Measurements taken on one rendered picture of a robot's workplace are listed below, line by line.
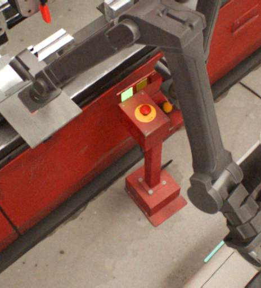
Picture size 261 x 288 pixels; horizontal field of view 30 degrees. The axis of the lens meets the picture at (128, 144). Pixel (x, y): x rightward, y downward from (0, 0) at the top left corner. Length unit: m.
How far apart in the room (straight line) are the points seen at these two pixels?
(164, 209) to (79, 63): 1.39
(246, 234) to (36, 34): 2.17
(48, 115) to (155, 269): 1.07
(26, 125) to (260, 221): 0.71
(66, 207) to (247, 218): 1.39
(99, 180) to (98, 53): 1.43
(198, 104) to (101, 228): 1.50
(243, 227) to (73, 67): 0.49
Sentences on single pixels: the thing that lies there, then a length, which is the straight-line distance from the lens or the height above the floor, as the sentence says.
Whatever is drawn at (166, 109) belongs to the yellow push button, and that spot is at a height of 0.72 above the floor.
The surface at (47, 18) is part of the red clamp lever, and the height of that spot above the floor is 1.17.
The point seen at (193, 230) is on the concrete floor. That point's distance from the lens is 2.30.
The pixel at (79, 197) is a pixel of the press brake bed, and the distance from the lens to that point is 2.31.
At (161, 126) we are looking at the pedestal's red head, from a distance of 1.62.
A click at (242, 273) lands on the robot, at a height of 0.28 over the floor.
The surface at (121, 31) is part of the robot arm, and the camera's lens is 0.83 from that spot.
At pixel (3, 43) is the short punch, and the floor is 1.10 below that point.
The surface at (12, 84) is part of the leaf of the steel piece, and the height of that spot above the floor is 1.00.
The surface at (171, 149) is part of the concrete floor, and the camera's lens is 2.45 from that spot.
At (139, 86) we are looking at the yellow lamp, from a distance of 1.67.
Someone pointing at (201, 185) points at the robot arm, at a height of 1.29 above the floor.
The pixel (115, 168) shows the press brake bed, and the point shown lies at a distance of 2.36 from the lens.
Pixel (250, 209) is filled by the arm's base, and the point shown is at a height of 1.24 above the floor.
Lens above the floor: 2.18
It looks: 62 degrees down
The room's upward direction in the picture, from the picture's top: 4 degrees counter-clockwise
